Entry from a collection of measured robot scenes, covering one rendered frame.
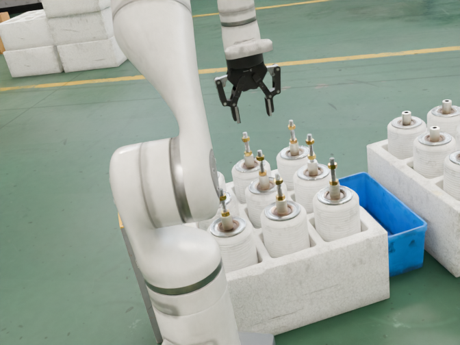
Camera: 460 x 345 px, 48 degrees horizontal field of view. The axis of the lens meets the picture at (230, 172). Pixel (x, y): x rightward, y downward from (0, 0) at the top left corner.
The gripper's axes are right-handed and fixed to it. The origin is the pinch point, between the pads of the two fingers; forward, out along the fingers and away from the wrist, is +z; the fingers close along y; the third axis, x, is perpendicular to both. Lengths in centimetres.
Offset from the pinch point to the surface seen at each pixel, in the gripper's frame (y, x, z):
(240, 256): 10.2, 17.9, 22.2
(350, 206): -14.1, 16.0, 18.4
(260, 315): 8.8, 20.8, 36.0
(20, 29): 97, -268, 14
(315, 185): -10.5, 4.4, 18.6
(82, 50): 60, -248, 32
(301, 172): -9.2, -0.8, 17.5
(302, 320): -0.1, 20.3, 40.8
